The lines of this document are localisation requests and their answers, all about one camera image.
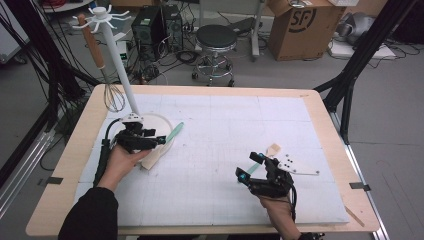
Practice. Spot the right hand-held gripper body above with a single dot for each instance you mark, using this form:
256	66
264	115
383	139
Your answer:
276	181

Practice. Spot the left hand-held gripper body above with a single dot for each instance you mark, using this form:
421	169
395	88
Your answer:
135	141

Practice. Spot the white utensil rack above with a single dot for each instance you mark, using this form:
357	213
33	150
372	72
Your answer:
115	50

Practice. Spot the person's left hand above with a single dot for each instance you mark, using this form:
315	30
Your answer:
120	166

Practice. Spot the person's right hand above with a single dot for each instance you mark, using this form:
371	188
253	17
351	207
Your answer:
280	213

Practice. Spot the white grid mat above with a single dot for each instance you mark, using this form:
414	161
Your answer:
233	110

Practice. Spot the small device with green display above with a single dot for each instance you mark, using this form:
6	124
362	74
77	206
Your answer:
122	53

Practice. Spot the black tape strip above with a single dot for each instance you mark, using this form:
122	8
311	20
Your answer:
50	181
360	186

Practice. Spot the large black computer tower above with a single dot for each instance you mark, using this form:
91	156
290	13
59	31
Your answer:
146	33

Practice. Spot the slim black computer tower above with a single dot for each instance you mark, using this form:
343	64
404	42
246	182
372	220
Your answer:
173	26

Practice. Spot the black round stool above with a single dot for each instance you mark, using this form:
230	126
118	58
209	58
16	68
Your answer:
216	36

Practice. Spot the cardboard box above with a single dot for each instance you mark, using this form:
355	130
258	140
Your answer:
300	36

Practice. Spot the white flat board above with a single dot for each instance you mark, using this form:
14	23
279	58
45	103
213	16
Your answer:
363	51

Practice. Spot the grey bag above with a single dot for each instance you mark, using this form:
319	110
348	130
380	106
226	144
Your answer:
356	26

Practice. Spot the aluminium rail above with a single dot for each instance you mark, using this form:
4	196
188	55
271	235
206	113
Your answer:
23	176
363	180

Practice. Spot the grey metal stand post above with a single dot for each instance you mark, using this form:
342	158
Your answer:
256	30

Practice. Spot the black metal frame stand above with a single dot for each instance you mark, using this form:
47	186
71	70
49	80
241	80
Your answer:
360	53
36	43

